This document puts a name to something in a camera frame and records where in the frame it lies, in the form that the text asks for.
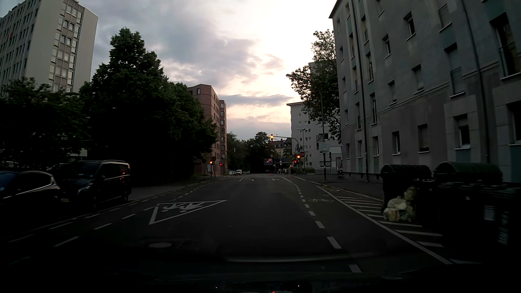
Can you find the row of trees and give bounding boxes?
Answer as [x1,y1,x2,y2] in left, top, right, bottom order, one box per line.
[226,131,274,173]

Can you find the overhead traffic light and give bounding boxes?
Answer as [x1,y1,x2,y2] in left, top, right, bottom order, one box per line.
[269,134,301,171]

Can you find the white building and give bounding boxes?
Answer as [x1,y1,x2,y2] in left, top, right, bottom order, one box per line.
[287,62,342,171]

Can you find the red brick building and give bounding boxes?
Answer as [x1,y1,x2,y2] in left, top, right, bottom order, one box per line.
[187,84,228,176]

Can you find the grey asphalt road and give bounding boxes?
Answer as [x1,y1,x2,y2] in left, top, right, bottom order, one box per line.
[0,174,521,281]

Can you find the tall leafy tree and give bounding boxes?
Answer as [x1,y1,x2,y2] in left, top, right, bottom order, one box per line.
[290,29,342,141]

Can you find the road markings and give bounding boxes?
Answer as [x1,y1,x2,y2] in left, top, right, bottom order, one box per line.
[8,175,481,273]

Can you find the large dark tree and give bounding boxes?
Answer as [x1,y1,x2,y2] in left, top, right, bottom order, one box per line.
[79,28,219,184]

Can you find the car's own bonnet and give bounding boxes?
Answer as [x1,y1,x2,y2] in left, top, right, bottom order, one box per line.
[0,266,521,293]

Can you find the dark recycling container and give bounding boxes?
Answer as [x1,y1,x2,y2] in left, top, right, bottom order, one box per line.
[380,164,433,212]
[419,161,521,253]

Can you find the pile of rubbish bags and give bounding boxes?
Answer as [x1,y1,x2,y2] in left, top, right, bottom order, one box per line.
[383,186,418,223]

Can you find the black van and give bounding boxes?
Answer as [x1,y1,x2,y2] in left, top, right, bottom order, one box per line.
[52,160,132,208]

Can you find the grey apartment building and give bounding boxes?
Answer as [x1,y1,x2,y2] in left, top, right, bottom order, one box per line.
[329,0,521,184]

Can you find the tall pale office building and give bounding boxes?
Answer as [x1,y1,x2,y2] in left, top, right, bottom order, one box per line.
[0,0,99,98]

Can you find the dark car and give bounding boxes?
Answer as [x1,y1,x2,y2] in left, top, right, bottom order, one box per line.
[0,170,62,228]

